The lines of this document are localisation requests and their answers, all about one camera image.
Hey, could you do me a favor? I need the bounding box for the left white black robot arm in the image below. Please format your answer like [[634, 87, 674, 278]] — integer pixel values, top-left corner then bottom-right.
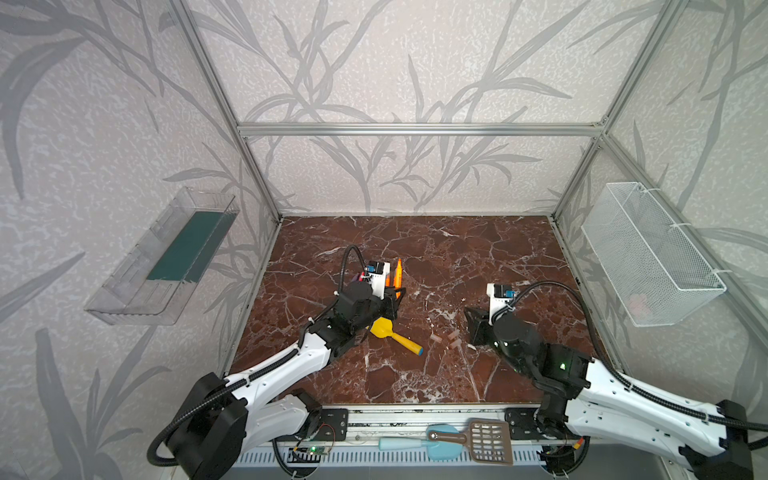
[[146, 281, 406, 479]]

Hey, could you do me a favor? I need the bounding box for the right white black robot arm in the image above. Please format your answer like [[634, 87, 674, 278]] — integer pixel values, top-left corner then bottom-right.
[[464, 308, 755, 479]]

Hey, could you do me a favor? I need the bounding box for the yellow toy shovel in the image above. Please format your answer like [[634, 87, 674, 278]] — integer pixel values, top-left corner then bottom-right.
[[370, 317, 424, 356]]

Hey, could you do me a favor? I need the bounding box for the brown slotted spatula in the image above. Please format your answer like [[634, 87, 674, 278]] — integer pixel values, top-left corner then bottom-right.
[[427, 419, 514, 465]]

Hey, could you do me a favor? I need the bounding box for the light blue silicone spatula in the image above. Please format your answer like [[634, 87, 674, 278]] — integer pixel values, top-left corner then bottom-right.
[[378, 424, 464, 461]]

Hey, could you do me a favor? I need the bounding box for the small circuit board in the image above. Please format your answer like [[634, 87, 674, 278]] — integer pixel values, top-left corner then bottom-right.
[[289, 443, 333, 464]]

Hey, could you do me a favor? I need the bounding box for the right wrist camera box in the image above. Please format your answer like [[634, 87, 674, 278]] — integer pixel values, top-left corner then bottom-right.
[[486, 283, 516, 324]]

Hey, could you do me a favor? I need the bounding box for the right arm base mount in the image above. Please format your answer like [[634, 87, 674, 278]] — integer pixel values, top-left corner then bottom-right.
[[504, 405, 580, 443]]

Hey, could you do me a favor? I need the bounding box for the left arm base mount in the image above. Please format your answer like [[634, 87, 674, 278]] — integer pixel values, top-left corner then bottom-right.
[[276, 390, 349, 442]]

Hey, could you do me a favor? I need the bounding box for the aluminium front rail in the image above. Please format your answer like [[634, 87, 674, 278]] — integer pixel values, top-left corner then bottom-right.
[[161, 403, 679, 469]]

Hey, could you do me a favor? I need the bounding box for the white wire mesh basket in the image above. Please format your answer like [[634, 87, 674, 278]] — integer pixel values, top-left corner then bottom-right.
[[582, 182, 727, 328]]

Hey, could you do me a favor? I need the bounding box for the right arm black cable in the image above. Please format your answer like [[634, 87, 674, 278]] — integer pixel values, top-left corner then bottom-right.
[[506, 280, 768, 433]]

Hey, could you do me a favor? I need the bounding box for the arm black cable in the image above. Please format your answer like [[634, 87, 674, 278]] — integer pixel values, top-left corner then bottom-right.
[[506, 280, 768, 433], [146, 244, 368, 468]]

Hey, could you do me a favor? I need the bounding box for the clear plastic wall tray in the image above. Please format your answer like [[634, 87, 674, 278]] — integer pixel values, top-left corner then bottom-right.
[[85, 187, 240, 326]]

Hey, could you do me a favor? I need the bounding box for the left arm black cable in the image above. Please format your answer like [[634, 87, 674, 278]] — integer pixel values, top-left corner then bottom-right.
[[146, 244, 368, 468]]

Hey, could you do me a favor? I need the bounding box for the aluminium cage frame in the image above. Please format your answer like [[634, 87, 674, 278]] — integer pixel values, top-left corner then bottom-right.
[[164, 0, 768, 361]]

